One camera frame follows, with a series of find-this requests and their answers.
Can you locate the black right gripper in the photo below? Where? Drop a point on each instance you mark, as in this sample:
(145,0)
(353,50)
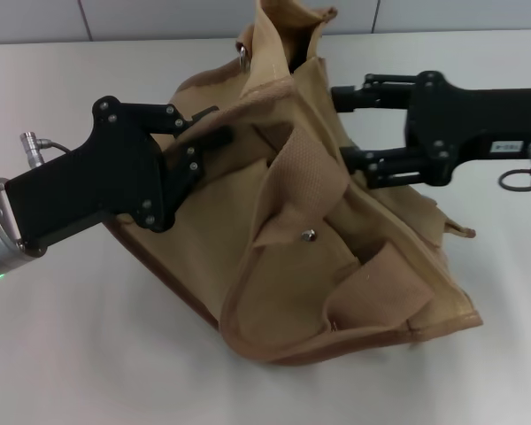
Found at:
(469,124)

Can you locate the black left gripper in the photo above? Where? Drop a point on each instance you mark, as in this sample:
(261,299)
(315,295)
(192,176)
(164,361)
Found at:
(106,177)

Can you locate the khaki canvas food bag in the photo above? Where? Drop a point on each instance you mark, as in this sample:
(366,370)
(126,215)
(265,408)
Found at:
(283,265)

